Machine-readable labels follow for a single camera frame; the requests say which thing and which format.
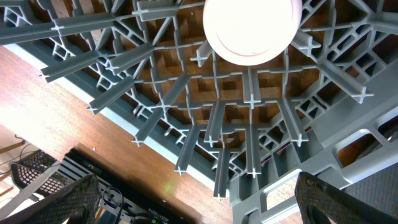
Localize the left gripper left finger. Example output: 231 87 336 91
1 174 101 224

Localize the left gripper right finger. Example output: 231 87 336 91
295 172 397 224

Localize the pink plastic cup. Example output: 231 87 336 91
203 0 303 66

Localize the grey plastic dishwasher rack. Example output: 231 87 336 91
1 1 397 223

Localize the black ribbed base block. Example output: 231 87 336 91
58 149 195 223

